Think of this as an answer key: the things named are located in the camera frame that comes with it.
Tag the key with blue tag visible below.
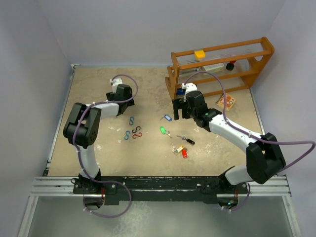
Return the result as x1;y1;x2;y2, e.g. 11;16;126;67
159;114;172;121

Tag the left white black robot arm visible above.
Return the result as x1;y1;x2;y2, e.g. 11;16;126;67
63;82;134;194

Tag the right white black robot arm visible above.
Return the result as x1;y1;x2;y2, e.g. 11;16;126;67
172;91;286;193

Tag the key with black tag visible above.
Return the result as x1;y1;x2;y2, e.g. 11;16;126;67
176;135;195;145

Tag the key with green tag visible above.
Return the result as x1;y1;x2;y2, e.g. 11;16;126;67
159;126;172;138

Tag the key with yellow tag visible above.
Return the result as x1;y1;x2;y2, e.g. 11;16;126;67
172;144;184;155

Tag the key with red tag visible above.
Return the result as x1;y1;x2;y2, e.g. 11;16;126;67
181;148;188;158

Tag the light blue S carabiner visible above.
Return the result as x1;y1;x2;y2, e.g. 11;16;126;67
124;130;130;140

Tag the wooden shelf rack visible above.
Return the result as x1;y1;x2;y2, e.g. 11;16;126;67
165;37;275;99

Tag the white box on shelf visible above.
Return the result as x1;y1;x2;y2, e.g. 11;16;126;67
202;63;224;73

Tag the red S carabiner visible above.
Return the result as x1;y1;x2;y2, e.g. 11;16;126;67
132;132;142;139

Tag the red black bottle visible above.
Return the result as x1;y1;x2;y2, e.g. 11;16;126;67
226;61;236;71

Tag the yellow cap container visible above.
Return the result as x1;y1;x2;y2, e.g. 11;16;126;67
194;50;205;60

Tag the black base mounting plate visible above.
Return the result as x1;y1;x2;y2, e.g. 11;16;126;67
73;176;248;205

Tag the blue handled tool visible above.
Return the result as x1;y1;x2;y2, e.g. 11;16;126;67
176;88;185;96

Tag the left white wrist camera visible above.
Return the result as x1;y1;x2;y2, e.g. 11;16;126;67
110;77;122;94

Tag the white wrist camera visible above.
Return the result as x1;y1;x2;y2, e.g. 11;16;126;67
181;83;198;101
110;77;122;94

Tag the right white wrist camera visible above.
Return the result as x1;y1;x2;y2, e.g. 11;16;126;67
181;83;198;101

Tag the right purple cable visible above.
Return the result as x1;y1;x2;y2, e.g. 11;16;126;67
182;71;316;213

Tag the aluminium rail frame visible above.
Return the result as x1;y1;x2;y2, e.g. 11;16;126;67
31;68;288;205

